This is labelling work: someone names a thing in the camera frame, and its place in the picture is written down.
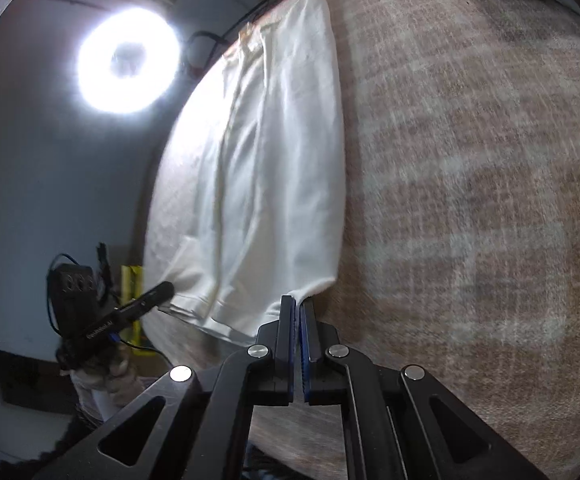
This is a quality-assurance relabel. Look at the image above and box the yellow object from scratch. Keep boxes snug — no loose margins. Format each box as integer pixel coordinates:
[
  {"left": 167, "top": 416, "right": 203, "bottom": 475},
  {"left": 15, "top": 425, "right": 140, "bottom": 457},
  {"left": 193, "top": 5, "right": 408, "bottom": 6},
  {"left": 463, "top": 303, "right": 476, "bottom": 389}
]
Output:
[{"left": 121, "top": 264, "right": 144, "bottom": 343}]

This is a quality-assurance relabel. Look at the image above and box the black cable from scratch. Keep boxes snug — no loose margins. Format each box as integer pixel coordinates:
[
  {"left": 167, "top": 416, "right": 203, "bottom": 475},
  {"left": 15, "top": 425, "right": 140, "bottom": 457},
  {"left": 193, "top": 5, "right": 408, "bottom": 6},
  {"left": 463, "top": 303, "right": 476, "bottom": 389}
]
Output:
[{"left": 185, "top": 0, "right": 301, "bottom": 73}]

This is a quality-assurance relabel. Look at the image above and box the person's left hand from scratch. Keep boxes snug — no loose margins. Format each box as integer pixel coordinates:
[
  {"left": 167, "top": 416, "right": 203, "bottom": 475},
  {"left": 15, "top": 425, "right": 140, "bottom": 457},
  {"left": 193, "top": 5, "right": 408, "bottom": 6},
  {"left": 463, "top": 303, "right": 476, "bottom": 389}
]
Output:
[{"left": 56, "top": 341, "right": 143, "bottom": 397}]

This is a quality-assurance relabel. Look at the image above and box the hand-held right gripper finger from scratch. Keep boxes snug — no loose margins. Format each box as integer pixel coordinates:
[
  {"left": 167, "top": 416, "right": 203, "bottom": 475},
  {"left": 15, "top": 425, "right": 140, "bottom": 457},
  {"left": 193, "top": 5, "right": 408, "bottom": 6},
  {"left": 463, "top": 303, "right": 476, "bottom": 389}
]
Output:
[
  {"left": 297, "top": 298, "right": 552, "bottom": 480},
  {"left": 32, "top": 295, "right": 301, "bottom": 480}
]

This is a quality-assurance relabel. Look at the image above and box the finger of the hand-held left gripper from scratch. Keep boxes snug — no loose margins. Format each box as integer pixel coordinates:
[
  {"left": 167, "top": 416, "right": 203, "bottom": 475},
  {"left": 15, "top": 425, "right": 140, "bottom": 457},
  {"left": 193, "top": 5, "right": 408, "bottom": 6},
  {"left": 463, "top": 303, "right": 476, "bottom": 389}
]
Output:
[{"left": 67, "top": 281, "right": 175, "bottom": 358}]

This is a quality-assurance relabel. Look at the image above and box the brown plaid blanket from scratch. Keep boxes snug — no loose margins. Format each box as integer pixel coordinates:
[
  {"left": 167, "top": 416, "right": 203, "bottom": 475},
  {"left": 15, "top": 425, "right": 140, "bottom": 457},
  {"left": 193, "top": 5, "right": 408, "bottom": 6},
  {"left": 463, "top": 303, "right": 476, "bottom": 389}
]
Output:
[{"left": 142, "top": 0, "right": 580, "bottom": 480}]

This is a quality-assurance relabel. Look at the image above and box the round ring light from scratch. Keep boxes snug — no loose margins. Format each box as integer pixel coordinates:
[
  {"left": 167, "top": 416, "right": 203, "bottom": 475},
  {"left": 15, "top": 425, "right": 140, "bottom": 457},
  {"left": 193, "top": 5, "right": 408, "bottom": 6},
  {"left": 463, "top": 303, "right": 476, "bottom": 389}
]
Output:
[{"left": 77, "top": 6, "right": 181, "bottom": 116}]

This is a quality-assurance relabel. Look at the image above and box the white shirt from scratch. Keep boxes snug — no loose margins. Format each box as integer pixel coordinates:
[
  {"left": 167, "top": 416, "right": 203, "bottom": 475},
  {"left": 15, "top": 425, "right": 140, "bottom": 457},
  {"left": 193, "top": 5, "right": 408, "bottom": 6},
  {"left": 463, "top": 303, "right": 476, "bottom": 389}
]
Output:
[{"left": 157, "top": 0, "right": 347, "bottom": 347}]

